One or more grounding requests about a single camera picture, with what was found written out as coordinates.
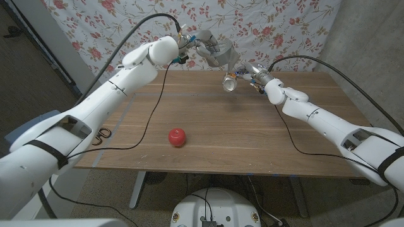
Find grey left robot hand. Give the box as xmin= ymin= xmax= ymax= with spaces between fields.
xmin=184 ymin=30 xmax=222 ymax=67

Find red apple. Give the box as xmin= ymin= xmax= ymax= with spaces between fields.
xmin=167 ymin=127 xmax=187 ymax=148

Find white cable under table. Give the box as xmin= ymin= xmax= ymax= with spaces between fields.
xmin=247 ymin=175 xmax=283 ymax=226

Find orange black handled scissors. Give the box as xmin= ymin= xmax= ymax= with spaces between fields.
xmin=92 ymin=127 xmax=112 ymax=146

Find white table leg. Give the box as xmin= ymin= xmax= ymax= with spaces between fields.
xmin=128 ymin=171 xmax=148 ymax=211

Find blue plastic bin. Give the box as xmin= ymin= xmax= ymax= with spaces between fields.
xmin=4 ymin=109 xmax=61 ymax=149

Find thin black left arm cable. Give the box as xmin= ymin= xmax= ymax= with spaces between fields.
xmin=49 ymin=61 xmax=174 ymax=227

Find black door handle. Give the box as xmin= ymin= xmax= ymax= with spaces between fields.
xmin=3 ymin=25 xmax=23 ymax=39

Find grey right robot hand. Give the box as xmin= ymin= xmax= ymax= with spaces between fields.
xmin=235 ymin=61 xmax=275 ymax=85

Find grey table leg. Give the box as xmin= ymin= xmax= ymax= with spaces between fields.
xmin=288 ymin=176 xmax=309 ymax=219

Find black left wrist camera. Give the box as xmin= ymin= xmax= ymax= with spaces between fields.
xmin=172 ymin=54 xmax=190 ymax=66

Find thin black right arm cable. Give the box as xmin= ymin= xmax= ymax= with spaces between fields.
xmin=273 ymin=105 xmax=400 ymax=227

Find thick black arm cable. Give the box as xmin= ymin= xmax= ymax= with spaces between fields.
xmin=74 ymin=13 xmax=182 ymax=107
xmin=267 ymin=55 xmax=404 ymax=136

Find floral backdrop cloth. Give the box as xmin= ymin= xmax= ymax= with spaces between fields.
xmin=40 ymin=0 xmax=343 ymax=86

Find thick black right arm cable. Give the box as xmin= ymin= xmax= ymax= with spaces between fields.
xmin=267 ymin=55 xmax=404 ymax=136

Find dark brown door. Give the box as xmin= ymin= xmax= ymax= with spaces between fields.
xmin=0 ymin=3 xmax=83 ymax=149

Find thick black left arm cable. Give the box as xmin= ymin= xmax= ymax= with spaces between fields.
xmin=74 ymin=13 xmax=182 ymax=107

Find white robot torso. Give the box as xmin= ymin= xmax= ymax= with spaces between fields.
xmin=169 ymin=187 xmax=262 ymax=227

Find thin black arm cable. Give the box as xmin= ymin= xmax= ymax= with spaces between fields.
xmin=49 ymin=61 xmax=174 ymax=227
xmin=273 ymin=105 xmax=400 ymax=227

